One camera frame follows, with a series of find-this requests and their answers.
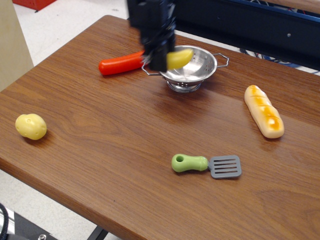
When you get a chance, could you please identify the yellow toy potato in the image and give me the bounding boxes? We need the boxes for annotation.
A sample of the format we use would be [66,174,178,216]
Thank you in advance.
[15,113,47,140]

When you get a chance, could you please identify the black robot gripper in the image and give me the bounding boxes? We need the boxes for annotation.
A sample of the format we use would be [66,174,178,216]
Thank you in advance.
[127,0,176,72]

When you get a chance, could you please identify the toy bread loaf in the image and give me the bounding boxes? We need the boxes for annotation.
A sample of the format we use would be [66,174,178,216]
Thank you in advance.
[244,85,285,139]

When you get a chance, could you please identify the dark blue metal frame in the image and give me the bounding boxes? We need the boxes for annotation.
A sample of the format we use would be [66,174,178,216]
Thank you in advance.
[127,0,320,71]

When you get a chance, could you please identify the yellow toy banana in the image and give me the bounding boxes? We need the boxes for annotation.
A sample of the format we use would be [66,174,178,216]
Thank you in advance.
[166,48,194,71]

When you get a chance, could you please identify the light wooden panel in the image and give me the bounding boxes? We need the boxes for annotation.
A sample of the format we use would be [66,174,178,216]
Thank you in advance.
[0,0,34,90]

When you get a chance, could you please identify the red box on floor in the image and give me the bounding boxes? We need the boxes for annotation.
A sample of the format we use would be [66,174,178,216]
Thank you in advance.
[12,0,56,11]

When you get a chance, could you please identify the black metal table stand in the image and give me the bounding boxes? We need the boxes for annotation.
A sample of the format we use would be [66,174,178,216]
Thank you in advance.
[0,207,110,240]

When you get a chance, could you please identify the red toy hot dog sausage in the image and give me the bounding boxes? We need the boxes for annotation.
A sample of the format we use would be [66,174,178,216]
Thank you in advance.
[98,50,145,76]

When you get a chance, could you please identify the steel colander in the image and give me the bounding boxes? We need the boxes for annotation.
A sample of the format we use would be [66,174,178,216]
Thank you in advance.
[141,45,230,93]

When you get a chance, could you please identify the green handled grey toy spatula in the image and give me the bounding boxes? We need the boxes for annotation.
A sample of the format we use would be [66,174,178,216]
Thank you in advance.
[171,154,242,180]

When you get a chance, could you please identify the black braided cable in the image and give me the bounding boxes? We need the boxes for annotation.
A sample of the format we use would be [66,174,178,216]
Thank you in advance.
[0,202,10,240]

